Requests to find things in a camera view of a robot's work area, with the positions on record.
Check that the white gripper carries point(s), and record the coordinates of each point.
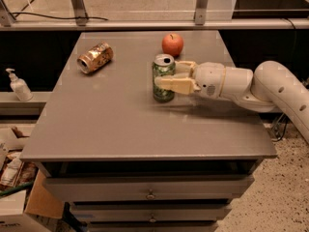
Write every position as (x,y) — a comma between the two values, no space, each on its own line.
(209,78)

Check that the green soda can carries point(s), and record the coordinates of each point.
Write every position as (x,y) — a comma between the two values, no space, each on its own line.
(163,64)

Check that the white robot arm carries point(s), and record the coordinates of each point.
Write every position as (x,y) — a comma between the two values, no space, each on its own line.
(270,86)

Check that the gold brown soda can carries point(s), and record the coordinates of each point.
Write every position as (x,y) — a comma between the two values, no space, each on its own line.
(95,58)

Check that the red apple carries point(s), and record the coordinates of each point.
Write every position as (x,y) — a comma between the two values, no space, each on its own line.
(172,44)

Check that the grey drawer cabinet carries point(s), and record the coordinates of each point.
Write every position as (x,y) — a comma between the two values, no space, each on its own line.
(102,142)

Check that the top drawer knob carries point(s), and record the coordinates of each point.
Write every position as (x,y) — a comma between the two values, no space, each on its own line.
(150,195)

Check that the drawer knob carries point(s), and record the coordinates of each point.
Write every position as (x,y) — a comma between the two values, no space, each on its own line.
(152,218)
(150,195)

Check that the white pump bottle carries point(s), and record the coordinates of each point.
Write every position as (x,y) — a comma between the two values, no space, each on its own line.
(19,86)

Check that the cardboard box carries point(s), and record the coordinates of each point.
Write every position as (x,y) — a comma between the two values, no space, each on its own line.
(40,202)

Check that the white box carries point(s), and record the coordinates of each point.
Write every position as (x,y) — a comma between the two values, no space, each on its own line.
(14,219)

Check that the right metal bracket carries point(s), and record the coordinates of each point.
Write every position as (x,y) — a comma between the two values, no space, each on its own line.
(200,12)

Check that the metal bracket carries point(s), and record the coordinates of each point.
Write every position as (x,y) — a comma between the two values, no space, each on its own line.
(200,12)
(80,14)
(6,17)

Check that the far left metal bracket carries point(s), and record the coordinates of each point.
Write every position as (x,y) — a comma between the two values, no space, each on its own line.
(6,17)

